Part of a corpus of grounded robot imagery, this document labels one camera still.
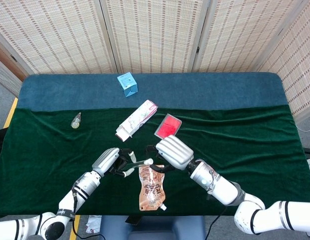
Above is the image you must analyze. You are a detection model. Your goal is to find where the dark green velvet cloth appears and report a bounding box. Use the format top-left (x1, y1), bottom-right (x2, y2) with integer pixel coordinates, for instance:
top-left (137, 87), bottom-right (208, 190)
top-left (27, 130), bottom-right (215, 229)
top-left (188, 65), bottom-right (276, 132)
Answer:
top-left (0, 104), bottom-right (309, 218)

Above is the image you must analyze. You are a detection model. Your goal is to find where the small clear glass bottle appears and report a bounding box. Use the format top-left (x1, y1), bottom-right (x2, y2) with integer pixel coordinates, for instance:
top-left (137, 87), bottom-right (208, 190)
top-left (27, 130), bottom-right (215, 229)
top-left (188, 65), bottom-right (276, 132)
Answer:
top-left (70, 111), bottom-right (83, 130)

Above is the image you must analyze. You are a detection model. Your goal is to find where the brown spout drink pouch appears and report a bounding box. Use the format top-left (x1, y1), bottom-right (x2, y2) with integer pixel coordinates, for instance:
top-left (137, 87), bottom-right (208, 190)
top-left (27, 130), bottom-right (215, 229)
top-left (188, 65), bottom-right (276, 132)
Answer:
top-left (138, 164), bottom-right (168, 212)

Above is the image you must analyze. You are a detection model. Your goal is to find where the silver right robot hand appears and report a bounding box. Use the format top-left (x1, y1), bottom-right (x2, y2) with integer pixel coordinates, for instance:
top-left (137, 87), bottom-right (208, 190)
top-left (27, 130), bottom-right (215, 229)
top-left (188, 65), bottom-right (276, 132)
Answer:
top-left (144, 134), bottom-right (195, 174)

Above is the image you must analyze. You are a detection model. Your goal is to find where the woven bamboo screen panel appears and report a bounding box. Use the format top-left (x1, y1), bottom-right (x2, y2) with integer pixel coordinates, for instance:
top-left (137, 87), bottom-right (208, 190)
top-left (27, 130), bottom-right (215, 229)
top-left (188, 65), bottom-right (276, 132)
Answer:
top-left (99, 0), bottom-right (210, 75)
top-left (192, 0), bottom-right (310, 73)
top-left (256, 0), bottom-right (310, 123)
top-left (0, 0), bottom-right (118, 76)

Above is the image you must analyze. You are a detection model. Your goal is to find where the flat black object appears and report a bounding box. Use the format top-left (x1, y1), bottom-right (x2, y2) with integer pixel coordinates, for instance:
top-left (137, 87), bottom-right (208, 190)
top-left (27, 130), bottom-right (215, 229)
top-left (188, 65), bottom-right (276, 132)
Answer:
top-left (124, 215), bottom-right (142, 226)

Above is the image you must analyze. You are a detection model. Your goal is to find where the grey woven screen panel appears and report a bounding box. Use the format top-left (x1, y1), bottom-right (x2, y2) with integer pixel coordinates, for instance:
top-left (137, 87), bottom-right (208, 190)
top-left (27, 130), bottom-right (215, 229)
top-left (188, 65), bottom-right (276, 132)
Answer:
top-left (0, 56), bottom-right (23, 97)

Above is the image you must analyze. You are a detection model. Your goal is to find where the blue table cover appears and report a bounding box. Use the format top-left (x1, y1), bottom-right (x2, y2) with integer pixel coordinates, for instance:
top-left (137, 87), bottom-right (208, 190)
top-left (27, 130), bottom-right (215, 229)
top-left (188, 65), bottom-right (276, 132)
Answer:
top-left (16, 71), bottom-right (288, 112)

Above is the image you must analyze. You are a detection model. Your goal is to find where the long white pink carton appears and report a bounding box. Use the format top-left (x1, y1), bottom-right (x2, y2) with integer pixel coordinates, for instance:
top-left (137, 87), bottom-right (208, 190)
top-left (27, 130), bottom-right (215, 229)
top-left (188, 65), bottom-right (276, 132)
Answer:
top-left (115, 99), bottom-right (159, 143)

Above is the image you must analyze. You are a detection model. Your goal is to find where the red clear plastic case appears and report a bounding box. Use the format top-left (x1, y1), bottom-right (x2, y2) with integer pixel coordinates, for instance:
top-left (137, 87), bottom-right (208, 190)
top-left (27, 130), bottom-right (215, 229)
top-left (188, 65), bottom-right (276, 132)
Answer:
top-left (154, 113), bottom-right (183, 140)

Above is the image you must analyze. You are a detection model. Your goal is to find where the crumpled white cloth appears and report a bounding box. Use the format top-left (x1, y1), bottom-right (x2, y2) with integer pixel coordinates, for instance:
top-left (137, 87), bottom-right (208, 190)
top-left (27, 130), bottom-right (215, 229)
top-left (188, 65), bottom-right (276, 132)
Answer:
top-left (85, 215), bottom-right (103, 235)

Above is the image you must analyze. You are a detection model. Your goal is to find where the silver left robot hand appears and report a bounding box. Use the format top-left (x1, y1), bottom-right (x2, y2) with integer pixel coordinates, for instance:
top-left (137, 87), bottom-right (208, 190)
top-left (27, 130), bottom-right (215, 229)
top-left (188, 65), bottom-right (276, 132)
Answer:
top-left (91, 147), bottom-right (137, 178)

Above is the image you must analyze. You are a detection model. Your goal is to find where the clear glass test tube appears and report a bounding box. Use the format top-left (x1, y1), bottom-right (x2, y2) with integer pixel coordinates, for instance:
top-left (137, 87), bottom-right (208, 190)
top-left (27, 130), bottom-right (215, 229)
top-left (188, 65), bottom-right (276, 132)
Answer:
top-left (126, 159), bottom-right (148, 169)

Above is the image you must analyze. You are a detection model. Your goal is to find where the black power cable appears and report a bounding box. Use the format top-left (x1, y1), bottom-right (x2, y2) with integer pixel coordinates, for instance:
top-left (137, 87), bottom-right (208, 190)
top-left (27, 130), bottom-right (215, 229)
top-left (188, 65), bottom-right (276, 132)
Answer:
top-left (71, 192), bottom-right (105, 240)
top-left (204, 206), bottom-right (228, 240)

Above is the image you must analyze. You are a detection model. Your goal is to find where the small light blue box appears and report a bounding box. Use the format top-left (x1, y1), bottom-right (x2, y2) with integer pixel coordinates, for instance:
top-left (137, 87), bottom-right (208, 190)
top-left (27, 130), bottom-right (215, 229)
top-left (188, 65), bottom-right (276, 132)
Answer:
top-left (117, 71), bottom-right (139, 98)

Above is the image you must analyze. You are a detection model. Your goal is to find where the blue padded robot base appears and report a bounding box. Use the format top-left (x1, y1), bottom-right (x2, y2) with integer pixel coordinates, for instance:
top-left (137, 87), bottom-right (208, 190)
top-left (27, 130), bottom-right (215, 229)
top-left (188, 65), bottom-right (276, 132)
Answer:
top-left (99, 214), bottom-right (207, 240)

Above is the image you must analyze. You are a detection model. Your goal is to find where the thin white cable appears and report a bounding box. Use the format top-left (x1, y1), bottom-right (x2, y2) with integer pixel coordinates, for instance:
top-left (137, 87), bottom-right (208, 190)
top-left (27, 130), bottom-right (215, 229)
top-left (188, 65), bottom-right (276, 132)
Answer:
top-left (296, 117), bottom-right (310, 133)

